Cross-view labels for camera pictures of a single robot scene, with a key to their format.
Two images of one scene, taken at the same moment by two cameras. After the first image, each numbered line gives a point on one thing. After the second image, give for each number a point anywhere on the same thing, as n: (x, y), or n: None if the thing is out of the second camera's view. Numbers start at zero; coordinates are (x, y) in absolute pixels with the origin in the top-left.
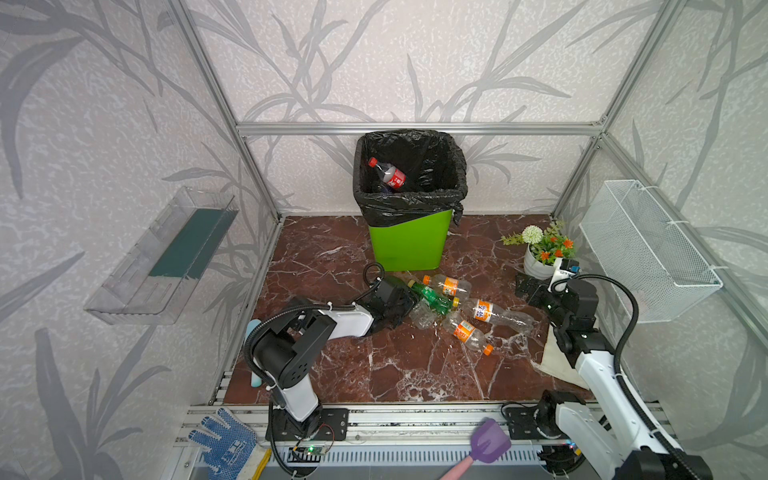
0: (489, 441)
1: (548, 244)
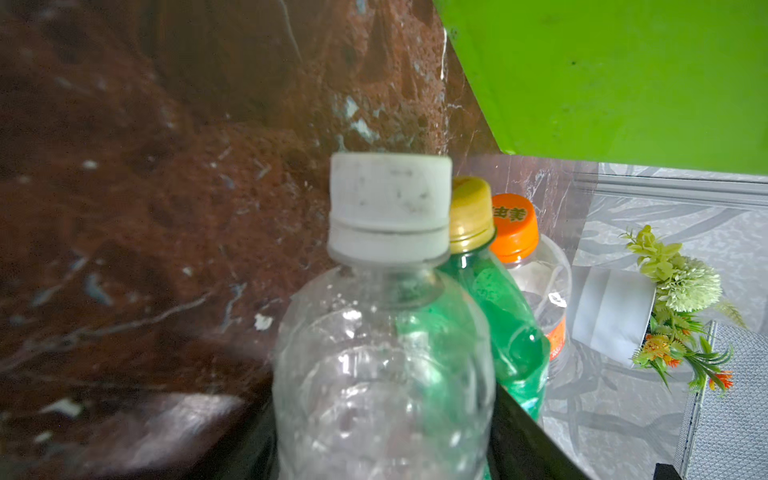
0: None
1: (651, 314)
